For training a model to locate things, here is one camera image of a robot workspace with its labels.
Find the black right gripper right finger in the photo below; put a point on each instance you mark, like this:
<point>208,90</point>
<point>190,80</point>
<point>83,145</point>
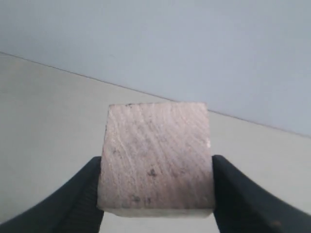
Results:
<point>242,206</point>

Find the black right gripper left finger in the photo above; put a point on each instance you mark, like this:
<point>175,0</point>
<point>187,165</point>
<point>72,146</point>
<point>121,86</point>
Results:
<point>70,209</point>

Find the medium plain wooden cube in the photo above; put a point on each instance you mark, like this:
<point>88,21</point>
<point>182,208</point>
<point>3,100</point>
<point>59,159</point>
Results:
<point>156,161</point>

